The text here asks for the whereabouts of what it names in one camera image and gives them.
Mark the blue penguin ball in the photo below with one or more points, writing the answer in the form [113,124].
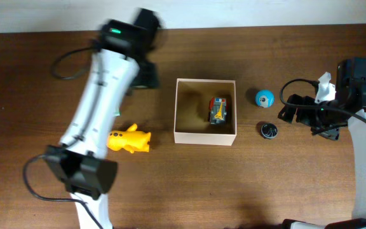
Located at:
[264,98]

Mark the black round clock disc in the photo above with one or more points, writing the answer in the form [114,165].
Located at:
[269,131]

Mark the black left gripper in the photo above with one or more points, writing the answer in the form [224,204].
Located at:
[147,77]

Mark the yellow plastic toy animal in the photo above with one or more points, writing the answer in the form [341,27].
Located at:
[131,140]

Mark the beige cardboard box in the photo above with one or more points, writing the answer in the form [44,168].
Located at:
[191,125]

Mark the red grey toy truck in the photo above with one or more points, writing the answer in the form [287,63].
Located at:
[217,111]

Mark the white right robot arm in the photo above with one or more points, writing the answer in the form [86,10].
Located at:
[335,107]

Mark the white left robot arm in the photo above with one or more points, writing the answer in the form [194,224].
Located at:
[79,162]

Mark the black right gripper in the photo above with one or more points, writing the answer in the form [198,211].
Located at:
[305,109]

